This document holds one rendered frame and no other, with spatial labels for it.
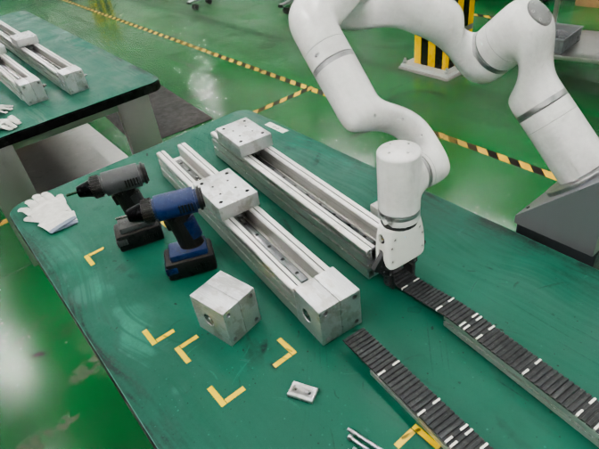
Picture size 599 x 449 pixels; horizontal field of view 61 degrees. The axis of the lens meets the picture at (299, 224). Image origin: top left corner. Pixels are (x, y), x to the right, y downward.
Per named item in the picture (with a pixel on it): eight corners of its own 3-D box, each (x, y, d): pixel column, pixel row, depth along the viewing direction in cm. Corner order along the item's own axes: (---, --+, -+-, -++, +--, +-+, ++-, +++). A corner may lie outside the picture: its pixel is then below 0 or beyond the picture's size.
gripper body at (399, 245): (392, 233, 99) (392, 275, 106) (430, 212, 103) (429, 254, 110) (367, 216, 104) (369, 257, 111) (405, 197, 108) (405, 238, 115)
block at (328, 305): (371, 316, 107) (369, 283, 101) (323, 346, 102) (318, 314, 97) (344, 293, 113) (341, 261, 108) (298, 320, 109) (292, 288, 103)
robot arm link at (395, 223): (396, 224, 98) (396, 237, 99) (429, 207, 101) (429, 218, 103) (367, 206, 103) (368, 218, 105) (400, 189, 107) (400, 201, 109)
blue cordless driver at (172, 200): (223, 268, 125) (201, 194, 112) (142, 290, 122) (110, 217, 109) (217, 249, 131) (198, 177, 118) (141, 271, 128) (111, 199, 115)
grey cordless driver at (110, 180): (169, 238, 138) (145, 168, 125) (94, 262, 133) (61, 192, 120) (164, 223, 143) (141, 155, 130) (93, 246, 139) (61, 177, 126)
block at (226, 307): (268, 312, 111) (261, 281, 106) (232, 346, 105) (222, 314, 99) (236, 294, 117) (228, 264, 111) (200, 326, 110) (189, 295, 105)
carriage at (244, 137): (274, 152, 157) (271, 133, 153) (243, 166, 152) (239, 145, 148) (250, 135, 168) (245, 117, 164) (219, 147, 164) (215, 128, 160)
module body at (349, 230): (401, 260, 120) (401, 232, 115) (367, 280, 116) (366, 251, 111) (242, 144, 176) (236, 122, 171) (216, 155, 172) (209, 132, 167)
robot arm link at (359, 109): (369, 59, 109) (438, 183, 107) (307, 82, 103) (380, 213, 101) (388, 34, 101) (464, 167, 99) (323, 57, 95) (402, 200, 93)
